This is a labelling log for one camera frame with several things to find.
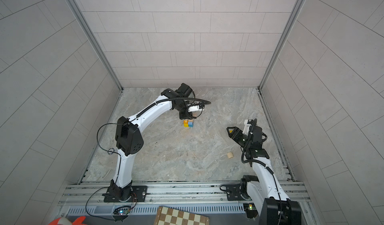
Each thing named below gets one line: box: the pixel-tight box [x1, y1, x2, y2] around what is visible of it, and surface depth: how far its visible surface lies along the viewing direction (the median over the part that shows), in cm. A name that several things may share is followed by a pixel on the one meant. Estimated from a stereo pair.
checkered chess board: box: [153, 206, 210, 225], surface depth 64 cm
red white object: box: [48, 216, 87, 225], surface depth 61 cm
